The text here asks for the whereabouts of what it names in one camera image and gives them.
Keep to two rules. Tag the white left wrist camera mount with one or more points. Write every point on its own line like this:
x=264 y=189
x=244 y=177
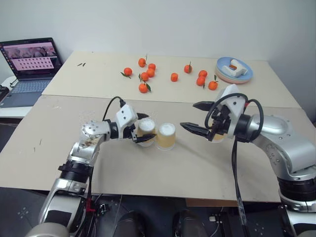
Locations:
x=124 y=116

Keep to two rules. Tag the grey laptop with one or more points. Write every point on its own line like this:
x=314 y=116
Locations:
x=29 y=59

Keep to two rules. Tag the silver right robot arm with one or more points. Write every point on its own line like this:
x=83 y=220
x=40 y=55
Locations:
x=284 y=138

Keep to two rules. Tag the small white plug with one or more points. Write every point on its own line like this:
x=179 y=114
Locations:
x=212 y=218

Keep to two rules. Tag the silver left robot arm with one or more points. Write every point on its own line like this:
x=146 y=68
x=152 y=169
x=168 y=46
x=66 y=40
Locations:
x=84 y=148

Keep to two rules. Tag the blue and pink plates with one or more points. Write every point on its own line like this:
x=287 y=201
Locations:
x=224 y=63

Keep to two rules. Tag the black box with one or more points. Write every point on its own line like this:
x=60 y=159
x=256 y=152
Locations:
x=3 y=93

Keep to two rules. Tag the dark rounded shape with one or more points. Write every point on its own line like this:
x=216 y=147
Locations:
x=188 y=223
x=132 y=223

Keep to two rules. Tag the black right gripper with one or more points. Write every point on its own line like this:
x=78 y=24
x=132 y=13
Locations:
x=219 y=121

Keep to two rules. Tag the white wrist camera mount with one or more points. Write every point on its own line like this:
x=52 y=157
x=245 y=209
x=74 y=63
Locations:
x=124 y=116
x=233 y=101

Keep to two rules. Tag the pink plate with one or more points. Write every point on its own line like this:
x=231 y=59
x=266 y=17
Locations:
x=222 y=78

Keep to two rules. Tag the orange mandarin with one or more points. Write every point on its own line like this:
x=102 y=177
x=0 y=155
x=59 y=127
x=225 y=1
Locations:
x=174 y=77
x=213 y=85
x=144 y=76
x=201 y=81
x=152 y=66
x=144 y=88
x=128 y=71
x=142 y=62
x=150 y=72
x=188 y=68
x=203 y=73

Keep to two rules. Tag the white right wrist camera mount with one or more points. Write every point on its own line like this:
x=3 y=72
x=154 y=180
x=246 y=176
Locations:
x=233 y=101

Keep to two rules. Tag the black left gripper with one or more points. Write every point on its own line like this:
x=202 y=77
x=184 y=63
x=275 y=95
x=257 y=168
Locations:
x=130 y=133

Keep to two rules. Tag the white handheld tool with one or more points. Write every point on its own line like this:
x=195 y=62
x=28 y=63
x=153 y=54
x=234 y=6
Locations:
x=238 y=65

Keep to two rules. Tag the beige paper cup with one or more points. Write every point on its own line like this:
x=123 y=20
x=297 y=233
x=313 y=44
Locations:
x=146 y=128
x=219 y=138
x=166 y=138

